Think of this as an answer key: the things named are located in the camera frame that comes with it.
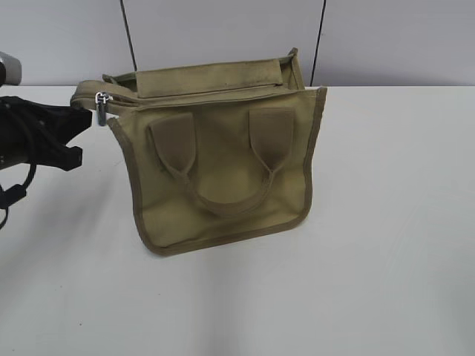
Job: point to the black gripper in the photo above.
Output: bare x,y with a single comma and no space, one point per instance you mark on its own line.
35,133

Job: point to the yellow canvas tote bag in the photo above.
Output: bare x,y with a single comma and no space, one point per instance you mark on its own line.
215,153

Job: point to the silver zipper pull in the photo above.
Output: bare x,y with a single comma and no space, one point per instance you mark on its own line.
101,100

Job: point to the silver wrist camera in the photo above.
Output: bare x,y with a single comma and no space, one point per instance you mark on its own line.
11,70

